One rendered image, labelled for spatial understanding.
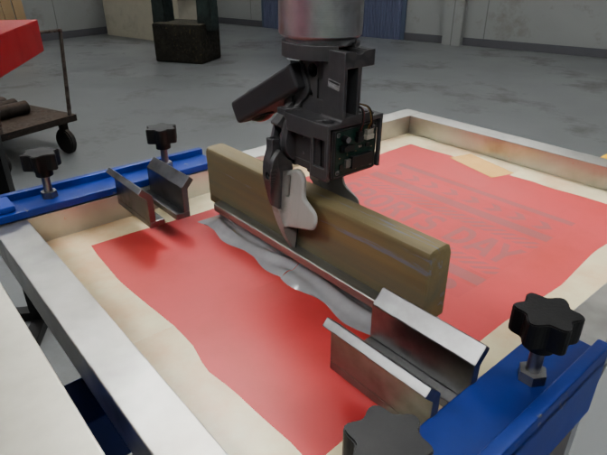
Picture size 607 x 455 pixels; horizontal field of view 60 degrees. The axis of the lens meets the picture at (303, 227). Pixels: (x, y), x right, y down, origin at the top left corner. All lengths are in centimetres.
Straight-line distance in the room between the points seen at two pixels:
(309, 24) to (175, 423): 32
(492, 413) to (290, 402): 15
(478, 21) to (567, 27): 130
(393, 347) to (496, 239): 30
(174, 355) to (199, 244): 20
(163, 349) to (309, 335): 13
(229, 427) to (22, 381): 15
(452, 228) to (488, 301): 16
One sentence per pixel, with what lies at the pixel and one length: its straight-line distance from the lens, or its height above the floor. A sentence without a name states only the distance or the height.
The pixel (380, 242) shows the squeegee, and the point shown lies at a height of 104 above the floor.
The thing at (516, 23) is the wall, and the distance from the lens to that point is 902.
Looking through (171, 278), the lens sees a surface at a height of 95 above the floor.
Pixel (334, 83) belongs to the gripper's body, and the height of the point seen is 117.
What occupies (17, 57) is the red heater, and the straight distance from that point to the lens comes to 160.
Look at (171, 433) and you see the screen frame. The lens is 38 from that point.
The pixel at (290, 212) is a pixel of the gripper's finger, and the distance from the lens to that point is 53.
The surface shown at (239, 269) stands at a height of 95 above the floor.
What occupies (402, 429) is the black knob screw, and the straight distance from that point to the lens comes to 28.
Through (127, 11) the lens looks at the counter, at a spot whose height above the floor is 43.
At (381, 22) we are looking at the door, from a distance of 981.
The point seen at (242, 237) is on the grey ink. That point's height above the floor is 96.
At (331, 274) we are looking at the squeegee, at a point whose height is 99.
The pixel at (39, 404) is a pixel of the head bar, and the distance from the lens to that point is 35.
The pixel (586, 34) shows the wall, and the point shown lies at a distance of 883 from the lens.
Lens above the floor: 127
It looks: 27 degrees down
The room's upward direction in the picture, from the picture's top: straight up
